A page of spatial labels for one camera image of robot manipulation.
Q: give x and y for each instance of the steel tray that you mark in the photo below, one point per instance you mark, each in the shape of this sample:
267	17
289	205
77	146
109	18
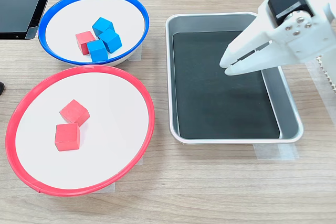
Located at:
210	22

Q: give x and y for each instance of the pale perforated base plate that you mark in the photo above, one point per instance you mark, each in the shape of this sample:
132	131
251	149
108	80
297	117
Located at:
331	77

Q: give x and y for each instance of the red cube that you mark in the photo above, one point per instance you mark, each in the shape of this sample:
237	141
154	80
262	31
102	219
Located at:
67	137
84	39
74	111

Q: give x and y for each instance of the blue-rimmed white plate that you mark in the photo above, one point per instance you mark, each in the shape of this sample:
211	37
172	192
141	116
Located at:
65	16

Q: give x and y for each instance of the clear tape strip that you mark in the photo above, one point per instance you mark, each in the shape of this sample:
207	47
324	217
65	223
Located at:
111	188
137	54
275	153

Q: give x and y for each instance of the black flat device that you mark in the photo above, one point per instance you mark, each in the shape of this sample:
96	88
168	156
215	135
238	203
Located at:
15	9

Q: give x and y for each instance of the small black object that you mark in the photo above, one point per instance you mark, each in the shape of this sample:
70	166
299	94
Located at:
1	89

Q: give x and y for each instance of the blue cube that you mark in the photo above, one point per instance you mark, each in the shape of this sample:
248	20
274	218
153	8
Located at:
111	40
102	24
97	51

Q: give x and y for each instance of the black tray mat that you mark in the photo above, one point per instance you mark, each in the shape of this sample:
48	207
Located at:
215	103

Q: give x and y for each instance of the red-rimmed white plate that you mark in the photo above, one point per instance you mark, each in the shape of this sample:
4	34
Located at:
110	129

